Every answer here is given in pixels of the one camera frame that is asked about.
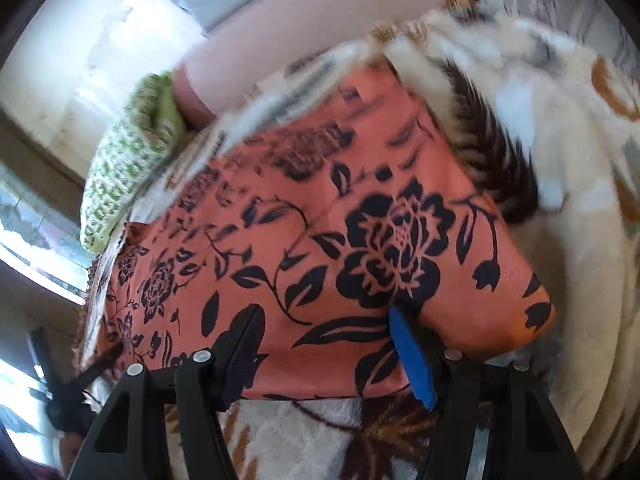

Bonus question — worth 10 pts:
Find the orange black floral garment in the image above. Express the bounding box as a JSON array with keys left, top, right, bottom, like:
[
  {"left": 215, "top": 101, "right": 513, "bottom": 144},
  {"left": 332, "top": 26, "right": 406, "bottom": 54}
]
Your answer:
[{"left": 96, "top": 67, "right": 555, "bottom": 400}]

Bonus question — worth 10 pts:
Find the green white patterned pillow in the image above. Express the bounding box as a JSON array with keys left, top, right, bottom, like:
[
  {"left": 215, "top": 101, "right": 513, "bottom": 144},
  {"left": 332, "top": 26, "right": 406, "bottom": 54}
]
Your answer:
[{"left": 79, "top": 72, "right": 186, "bottom": 254}]

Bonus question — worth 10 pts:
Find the cream leaf-print fleece blanket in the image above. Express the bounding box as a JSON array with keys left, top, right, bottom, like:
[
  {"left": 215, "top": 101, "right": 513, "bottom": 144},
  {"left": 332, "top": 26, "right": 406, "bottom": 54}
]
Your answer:
[{"left": 78, "top": 9, "right": 639, "bottom": 479}]

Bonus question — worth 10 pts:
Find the pink bolster pillow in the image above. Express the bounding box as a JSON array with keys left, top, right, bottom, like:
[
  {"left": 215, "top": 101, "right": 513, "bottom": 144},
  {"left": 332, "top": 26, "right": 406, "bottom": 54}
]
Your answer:
[{"left": 172, "top": 0, "right": 472, "bottom": 129}]

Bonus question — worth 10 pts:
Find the window with frame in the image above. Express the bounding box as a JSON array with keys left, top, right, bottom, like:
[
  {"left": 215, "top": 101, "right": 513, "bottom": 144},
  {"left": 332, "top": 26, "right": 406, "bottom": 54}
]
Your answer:
[{"left": 1, "top": 165, "right": 93, "bottom": 306}]

